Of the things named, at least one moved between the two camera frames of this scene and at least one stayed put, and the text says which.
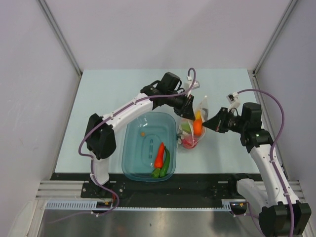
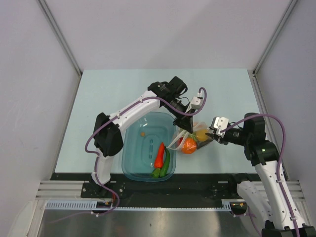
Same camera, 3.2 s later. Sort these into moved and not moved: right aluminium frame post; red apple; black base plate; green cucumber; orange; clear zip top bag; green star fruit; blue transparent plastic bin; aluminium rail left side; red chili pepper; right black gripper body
Moved: right black gripper body; red apple; clear zip top bag; green star fruit; orange
Not moved: red chili pepper; aluminium rail left side; green cucumber; right aluminium frame post; black base plate; blue transparent plastic bin
